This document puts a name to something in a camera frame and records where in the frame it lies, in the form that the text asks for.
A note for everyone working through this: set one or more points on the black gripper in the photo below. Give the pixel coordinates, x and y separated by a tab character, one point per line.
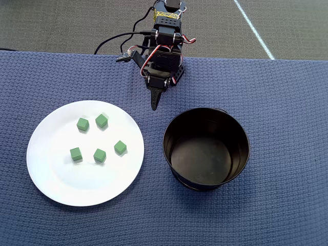
157	81

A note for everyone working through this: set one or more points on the green cube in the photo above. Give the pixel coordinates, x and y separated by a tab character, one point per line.
120	147
99	155
82	124
101	121
76	154

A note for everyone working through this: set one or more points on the white round plate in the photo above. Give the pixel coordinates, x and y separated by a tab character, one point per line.
64	184

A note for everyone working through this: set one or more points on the black round metal pot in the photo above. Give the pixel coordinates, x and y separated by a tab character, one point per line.
205	159

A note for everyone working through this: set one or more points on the white floor tape line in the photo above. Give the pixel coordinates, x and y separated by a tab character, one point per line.
252	28

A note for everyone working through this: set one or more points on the blue woven table cloth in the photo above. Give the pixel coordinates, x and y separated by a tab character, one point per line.
282	128

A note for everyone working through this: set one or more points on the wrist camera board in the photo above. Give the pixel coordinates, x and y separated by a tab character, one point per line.
125	56

